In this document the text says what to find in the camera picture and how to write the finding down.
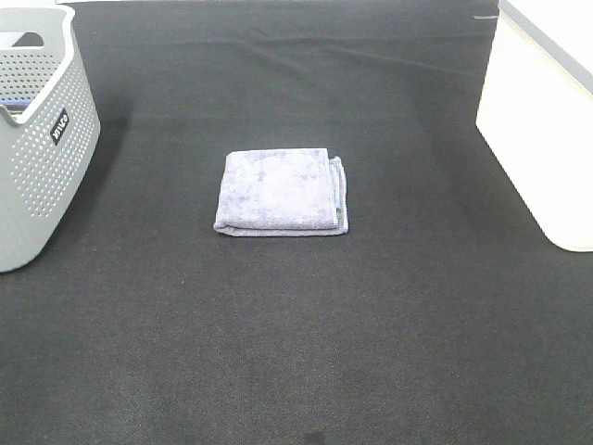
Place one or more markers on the lavender towel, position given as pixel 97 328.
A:
pixel 282 192

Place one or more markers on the black table cloth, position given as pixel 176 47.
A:
pixel 443 316

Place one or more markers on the white plastic storage bin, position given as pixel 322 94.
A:
pixel 535 113

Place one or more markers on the grey perforated laundry basket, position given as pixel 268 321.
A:
pixel 46 150

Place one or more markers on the blue cloth in basket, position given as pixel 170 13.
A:
pixel 15 106

